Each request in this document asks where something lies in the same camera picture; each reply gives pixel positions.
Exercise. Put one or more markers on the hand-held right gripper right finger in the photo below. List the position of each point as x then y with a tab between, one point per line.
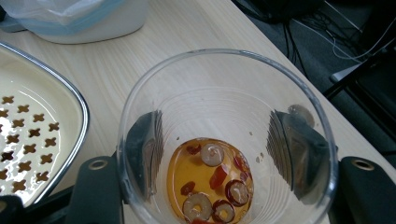
364	193

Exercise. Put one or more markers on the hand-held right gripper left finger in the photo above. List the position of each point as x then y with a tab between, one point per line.
96	193

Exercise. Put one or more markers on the clear plastic cup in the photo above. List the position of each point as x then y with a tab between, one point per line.
218	93

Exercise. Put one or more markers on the red date slices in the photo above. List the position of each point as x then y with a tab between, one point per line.
214	183

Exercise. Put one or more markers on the black folding chair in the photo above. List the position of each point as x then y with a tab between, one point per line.
358	73

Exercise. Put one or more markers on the cream strainer bin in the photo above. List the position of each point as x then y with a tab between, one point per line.
37	81

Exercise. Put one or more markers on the white plastic bin liner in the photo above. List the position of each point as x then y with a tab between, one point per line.
56	11

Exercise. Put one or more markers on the white desk frame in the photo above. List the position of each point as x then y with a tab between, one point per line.
344	73

